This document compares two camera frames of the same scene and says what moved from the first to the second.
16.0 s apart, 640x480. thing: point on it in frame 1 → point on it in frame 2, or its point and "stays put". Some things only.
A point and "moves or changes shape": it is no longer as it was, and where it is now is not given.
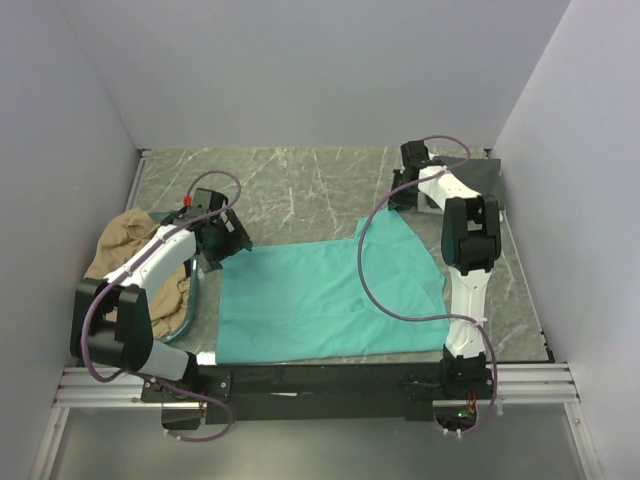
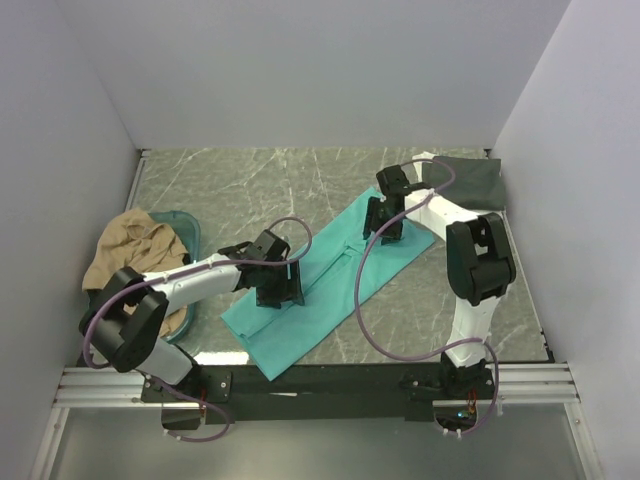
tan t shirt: (119, 237) stays put
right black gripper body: (401, 197) → (394, 232)
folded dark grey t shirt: (484, 175) stays put
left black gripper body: (216, 252) → (276, 287)
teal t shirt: (307, 299) moves or changes shape
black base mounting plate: (289, 393) stays put
